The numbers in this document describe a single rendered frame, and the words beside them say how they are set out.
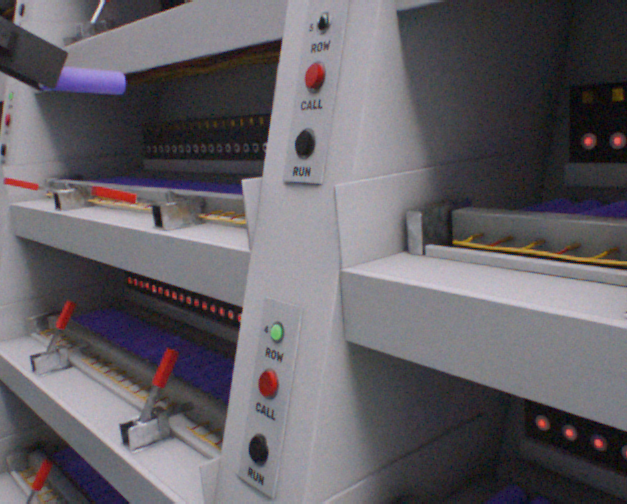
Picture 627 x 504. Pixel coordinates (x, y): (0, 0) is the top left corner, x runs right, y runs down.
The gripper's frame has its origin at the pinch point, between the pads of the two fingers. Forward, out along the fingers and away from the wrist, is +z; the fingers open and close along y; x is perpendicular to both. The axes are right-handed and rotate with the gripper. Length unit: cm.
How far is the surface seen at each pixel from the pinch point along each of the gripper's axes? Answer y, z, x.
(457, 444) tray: -24.3, 32.3, 16.8
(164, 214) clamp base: 0.1, 16.0, 6.8
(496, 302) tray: -35.3, 16.4, 8.6
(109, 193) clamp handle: 0.5, 10.9, 6.9
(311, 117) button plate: -19.7, 13.8, -0.4
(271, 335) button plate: -19.4, 16.7, 13.6
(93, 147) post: 46, 23, -4
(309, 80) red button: -19.4, 12.9, -2.5
